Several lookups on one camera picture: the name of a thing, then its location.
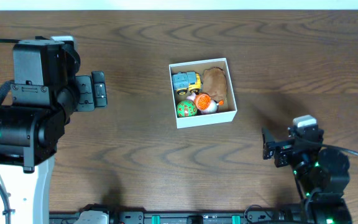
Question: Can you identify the white pink duck toy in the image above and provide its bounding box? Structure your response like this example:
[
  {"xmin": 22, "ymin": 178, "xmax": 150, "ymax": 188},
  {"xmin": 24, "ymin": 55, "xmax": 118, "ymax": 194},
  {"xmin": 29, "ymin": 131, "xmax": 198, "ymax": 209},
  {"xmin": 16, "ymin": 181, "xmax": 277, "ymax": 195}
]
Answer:
[{"xmin": 186, "ymin": 93, "xmax": 224, "ymax": 114}]

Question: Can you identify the orange round die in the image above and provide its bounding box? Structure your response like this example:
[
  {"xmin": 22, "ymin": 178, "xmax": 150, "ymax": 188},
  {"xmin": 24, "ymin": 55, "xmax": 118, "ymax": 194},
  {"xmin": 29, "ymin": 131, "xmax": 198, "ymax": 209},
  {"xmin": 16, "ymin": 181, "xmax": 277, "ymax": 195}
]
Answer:
[{"xmin": 194, "ymin": 93, "xmax": 211, "ymax": 110}]

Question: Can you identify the white cardboard box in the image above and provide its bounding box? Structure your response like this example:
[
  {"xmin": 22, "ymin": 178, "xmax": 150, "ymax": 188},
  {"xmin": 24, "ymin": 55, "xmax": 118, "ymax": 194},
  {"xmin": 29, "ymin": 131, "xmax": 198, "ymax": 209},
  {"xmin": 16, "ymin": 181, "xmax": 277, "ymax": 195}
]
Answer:
[{"xmin": 168, "ymin": 58, "xmax": 237, "ymax": 129}]

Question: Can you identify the brown plush toy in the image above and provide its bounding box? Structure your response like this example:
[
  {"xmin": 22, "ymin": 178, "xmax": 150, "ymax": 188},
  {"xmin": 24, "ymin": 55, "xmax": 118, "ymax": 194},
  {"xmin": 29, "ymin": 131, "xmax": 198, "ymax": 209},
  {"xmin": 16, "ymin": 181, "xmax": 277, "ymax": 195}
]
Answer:
[{"xmin": 202, "ymin": 67, "xmax": 227, "ymax": 105}]

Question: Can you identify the green round die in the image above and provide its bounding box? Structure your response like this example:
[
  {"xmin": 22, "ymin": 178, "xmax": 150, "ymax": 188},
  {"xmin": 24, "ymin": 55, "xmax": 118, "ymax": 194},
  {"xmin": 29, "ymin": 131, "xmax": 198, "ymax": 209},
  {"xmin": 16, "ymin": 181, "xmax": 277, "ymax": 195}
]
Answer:
[{"xmin": 177, "ymin": 100, "xmax": 198, "ymax": 118}]

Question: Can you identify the yellow grey toy truck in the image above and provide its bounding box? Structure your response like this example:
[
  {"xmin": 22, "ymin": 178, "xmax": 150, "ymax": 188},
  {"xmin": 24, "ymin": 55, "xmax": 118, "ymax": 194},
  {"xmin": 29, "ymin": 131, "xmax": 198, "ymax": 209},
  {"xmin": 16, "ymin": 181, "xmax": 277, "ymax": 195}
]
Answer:
[{"xmin": 172, "ymin": 71, "xmax": 202, "ymax": 95}]

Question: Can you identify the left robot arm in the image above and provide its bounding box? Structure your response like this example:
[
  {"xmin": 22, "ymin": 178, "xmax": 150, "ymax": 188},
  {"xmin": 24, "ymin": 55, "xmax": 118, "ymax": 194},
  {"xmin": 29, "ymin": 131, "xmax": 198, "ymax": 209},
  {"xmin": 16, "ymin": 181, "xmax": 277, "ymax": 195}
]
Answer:
[{"xmin": 0, "ymin": 35, "xmax": 108, "ymax": 223}]

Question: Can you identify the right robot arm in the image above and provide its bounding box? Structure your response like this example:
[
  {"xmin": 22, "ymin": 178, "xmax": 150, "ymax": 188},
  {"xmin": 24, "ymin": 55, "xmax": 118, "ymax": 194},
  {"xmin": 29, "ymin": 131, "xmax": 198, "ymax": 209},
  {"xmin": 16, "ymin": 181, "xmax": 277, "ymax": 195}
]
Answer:
[{"xmin": 262, "ymin": 115, "xmax": 352, "ymax": 223}]

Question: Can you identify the right black cable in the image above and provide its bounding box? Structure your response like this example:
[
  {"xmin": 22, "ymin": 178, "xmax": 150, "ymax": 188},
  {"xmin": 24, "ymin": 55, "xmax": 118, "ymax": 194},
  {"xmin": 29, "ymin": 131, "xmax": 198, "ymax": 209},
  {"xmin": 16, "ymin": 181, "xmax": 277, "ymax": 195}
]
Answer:
[{"xmin": 290, "ymin": 136, "xmax": 358, "ymax": 224}]

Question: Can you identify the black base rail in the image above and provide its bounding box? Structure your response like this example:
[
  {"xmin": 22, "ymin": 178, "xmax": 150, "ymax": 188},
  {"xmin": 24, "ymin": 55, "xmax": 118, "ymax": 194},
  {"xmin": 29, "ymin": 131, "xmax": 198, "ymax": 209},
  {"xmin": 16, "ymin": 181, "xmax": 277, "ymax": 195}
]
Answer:
[{"xmin": 49, "ymin": 204, "xmax": 303, "ymax": 224}]

